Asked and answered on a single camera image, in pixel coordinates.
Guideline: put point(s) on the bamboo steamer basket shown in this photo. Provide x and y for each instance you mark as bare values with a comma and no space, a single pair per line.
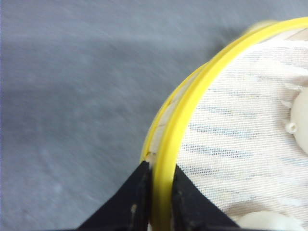
163,142

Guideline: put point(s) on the white gauze liner cloth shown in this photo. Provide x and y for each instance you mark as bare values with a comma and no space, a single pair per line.
235,148

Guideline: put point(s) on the white bun left rear basket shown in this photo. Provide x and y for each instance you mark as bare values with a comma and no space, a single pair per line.
298,123

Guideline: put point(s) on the white bun near gripper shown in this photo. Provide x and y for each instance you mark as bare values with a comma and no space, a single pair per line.
265,220

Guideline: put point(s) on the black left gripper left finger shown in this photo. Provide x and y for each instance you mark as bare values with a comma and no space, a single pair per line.
128,209

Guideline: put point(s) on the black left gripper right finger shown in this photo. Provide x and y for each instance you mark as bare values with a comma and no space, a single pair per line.
192,211

